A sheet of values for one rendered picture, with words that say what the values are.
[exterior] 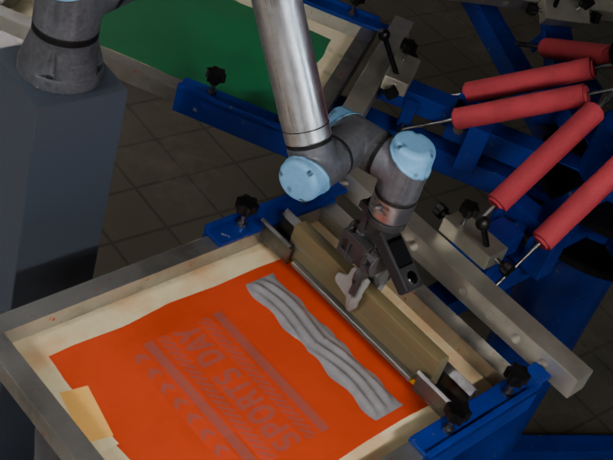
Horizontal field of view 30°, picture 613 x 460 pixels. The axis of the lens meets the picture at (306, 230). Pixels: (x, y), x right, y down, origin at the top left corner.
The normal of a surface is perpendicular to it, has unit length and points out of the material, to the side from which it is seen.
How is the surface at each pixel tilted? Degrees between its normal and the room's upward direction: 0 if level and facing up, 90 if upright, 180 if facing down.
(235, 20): 0
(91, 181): 90
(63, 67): 72
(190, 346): 0
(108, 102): 90
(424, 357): 90
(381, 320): 90
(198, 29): 0
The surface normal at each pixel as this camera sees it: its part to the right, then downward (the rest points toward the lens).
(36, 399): 0.25, -0.73
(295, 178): -0.54, 0.43
